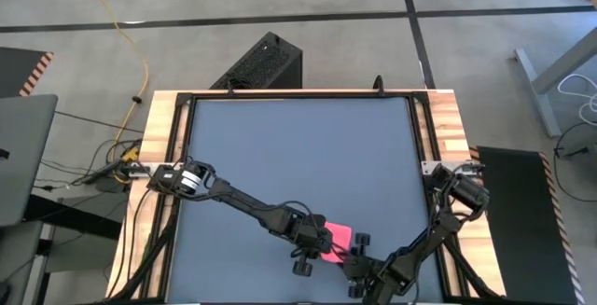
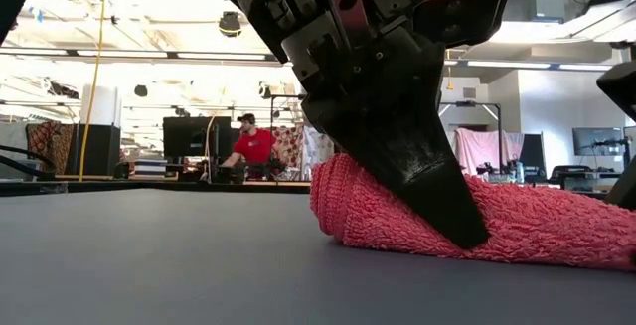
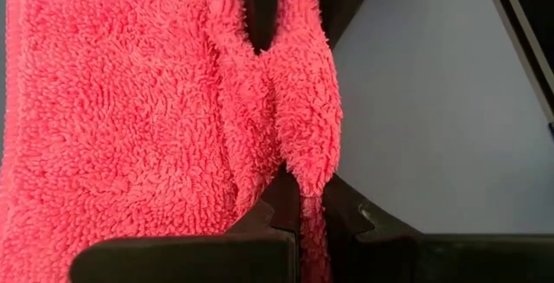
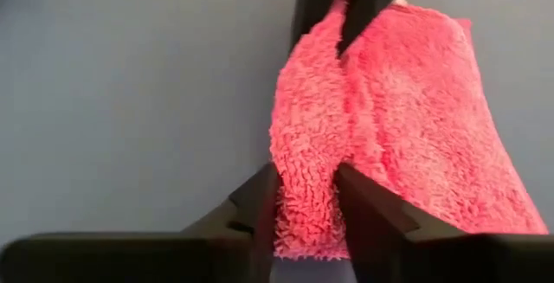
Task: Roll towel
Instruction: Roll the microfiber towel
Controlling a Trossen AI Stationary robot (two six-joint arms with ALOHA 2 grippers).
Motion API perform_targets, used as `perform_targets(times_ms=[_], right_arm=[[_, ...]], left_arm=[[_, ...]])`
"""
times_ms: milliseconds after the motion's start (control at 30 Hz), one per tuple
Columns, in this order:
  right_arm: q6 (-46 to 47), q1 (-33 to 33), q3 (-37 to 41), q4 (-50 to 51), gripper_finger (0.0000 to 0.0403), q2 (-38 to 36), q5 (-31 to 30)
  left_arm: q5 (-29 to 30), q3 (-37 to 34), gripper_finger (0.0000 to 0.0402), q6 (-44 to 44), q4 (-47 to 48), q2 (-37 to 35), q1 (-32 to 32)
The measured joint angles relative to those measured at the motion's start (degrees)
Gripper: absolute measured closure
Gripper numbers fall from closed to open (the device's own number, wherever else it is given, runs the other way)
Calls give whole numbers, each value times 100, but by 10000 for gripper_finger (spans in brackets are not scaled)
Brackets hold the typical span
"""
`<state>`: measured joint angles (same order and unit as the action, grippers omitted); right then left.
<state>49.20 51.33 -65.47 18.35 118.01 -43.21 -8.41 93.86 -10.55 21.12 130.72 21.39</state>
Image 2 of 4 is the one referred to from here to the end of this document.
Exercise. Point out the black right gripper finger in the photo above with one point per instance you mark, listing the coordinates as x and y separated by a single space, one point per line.
625 188
621 86

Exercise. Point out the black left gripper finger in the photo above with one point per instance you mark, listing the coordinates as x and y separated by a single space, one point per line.
397 131

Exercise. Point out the pink terry towel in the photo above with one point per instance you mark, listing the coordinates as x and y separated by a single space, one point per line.
522 225

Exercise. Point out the ceiling light bar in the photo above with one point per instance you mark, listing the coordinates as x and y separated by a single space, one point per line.
596 66
508 64
451 61

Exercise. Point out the black computer monitor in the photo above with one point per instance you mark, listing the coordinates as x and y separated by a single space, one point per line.
596 141

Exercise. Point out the yellow hanging pendant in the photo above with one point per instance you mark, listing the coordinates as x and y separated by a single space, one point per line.
449 79

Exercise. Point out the white patterned cloth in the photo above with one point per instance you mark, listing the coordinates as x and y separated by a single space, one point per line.
318 146

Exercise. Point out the pink draped cloth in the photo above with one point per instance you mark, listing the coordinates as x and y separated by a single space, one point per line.
477 148

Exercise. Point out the floral patterned cloth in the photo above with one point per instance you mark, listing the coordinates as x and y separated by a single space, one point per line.
290 141

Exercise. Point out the person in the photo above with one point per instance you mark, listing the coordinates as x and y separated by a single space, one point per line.
256 146

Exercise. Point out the large black monitor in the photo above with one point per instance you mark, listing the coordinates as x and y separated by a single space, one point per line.
189 136

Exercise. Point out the black round ceiling fixture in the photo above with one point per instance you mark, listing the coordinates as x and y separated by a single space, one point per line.
141 90

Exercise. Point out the stack of books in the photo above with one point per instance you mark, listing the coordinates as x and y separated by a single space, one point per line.
149 168

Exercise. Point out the white column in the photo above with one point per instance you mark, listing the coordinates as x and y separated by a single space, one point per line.
102 106

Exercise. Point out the black box cabinet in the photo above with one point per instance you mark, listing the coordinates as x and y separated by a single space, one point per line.
99 148

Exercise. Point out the red patterned cloth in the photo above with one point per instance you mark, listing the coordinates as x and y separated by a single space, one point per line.
49 146

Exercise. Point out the black station frame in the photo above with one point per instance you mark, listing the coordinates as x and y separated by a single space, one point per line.
498 131

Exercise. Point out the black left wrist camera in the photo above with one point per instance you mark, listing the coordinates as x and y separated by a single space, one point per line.
462 12

